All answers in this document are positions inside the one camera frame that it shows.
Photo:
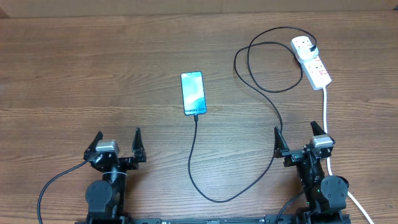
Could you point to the white charger plug adapter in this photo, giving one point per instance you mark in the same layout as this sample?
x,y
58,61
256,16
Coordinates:
x,y
306,54

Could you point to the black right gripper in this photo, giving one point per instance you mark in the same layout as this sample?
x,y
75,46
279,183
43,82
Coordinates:
x,y
293,156

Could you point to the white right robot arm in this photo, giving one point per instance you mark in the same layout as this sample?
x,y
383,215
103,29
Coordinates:
x,y
325,195

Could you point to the Samsung Galaxy smartphone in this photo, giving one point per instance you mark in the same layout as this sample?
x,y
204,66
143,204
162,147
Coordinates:
x,y
193,93

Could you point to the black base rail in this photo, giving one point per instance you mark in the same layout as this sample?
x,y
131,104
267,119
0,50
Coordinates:
x,y
214,220

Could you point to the white power strip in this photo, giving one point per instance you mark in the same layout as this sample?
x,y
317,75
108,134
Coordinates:
x,y
315,70

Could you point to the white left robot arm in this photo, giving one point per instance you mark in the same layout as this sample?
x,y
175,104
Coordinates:
x,y
106,197

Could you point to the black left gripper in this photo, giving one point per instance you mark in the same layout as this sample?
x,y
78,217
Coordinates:
x,y
130,163

